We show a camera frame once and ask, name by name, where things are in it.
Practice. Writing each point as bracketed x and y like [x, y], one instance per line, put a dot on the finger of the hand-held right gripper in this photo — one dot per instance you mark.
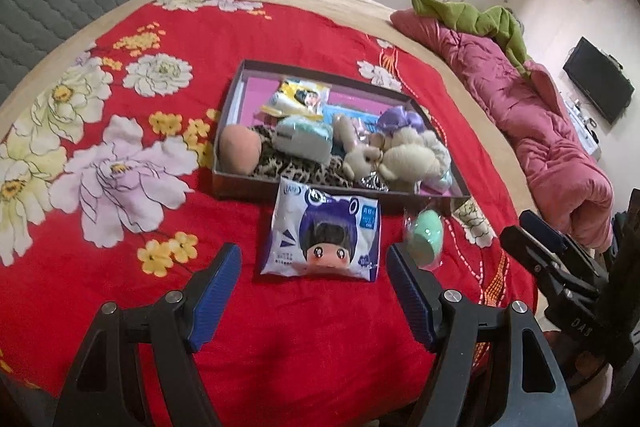
[542, 232]
[545, 267]

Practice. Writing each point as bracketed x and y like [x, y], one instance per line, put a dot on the green makeup sponge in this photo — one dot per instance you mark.
[425, 237]

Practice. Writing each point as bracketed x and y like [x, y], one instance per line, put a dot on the grey cardboard box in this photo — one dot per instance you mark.
[235, 187]

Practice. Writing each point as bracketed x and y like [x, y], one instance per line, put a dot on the pink quilt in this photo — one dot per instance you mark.
[500, 77]

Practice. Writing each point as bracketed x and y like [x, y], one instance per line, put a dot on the pink book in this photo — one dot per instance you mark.
[257, 94]

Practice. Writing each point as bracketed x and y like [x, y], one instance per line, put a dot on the black television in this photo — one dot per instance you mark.
[597, 79]

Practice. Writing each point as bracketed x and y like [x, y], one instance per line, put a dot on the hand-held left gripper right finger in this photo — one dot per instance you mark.
[410, 294]

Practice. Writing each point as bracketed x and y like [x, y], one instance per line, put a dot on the green blanket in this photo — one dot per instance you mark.
[465, 17]

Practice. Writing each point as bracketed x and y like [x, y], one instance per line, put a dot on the white purple cartoon tissue packet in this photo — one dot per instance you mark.
[320, 237]

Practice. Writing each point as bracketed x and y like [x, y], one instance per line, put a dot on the mint floral tissue pack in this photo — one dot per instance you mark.
[302, 139]

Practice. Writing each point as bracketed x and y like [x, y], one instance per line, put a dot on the yellow white packet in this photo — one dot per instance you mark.
[290, 99]

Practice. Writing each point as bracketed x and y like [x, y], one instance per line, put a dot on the beige makeup sponge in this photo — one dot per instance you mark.
[240, 149]

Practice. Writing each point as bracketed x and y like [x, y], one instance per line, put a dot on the leopard print scrunchie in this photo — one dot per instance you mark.
[295, 169]

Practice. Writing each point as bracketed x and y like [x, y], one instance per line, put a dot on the white television cabinet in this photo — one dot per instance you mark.
[580, 122]

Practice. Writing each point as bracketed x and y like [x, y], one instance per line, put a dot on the red floral blanket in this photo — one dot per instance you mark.
[300, 32]

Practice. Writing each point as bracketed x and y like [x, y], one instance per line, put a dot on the purple satin scrunchie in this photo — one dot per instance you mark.
[395, 117]

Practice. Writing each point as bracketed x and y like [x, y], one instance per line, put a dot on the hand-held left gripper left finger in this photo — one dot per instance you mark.
[217, 292]

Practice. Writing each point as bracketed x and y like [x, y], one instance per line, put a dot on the cream plush rabbit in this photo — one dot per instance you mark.
[405, 157]

